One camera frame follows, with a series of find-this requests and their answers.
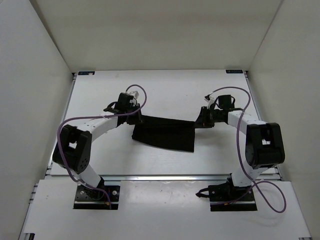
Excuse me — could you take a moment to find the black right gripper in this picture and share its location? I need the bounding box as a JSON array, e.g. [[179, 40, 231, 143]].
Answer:
[[192, 106, 224, 129]]

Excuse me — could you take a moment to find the black skirt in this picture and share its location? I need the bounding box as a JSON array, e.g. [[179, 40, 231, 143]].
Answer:
[[131, 115, 195, 153]]

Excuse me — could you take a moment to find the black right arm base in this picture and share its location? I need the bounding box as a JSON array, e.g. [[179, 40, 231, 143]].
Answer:
[[195, 177, 258, 212]]

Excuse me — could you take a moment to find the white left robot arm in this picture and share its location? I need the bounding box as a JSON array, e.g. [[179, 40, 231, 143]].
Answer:
[[52, 91, 142, 199]]

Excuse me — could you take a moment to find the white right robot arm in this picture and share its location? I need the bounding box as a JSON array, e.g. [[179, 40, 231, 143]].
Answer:
[[195, 94, 285, 200]]

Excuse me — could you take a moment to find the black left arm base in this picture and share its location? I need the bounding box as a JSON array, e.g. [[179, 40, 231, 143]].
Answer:
[[73, 184, 121, 210]]

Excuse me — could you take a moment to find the dark right corner label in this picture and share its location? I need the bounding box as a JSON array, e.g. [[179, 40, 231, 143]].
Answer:
[[225, 69, 243, 74]]

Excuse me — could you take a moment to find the dark corner label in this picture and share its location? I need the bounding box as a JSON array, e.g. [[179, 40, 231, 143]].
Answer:
[[77, 71, 95, 76], [225, 69, 243, 74]]

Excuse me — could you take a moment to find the dark left corner label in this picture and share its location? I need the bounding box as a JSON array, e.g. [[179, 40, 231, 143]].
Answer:
[[77, 71, 95, 76]]

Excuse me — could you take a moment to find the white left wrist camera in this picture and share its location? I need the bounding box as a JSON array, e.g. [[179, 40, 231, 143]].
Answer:
[[129, 90, 140, 100]]

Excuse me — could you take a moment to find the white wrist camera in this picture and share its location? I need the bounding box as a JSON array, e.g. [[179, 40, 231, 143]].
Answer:
[[204, 92, 218, 109], [129, 90, 140, 100]]

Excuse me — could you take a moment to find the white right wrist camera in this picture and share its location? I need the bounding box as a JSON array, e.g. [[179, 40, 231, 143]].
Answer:
[[204, 92, 218, 109]]

